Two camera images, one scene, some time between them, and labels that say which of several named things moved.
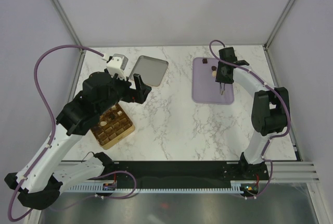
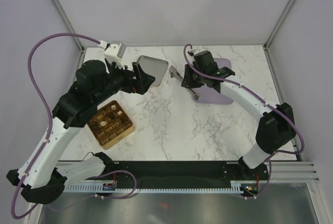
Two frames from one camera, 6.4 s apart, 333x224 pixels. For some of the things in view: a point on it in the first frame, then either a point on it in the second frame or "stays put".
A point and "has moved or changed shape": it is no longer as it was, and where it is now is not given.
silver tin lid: x=152 y=70 stays put
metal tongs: x=223 y=87 has moved or changed shape
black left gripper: x=142 y=90 → x=140 y=85
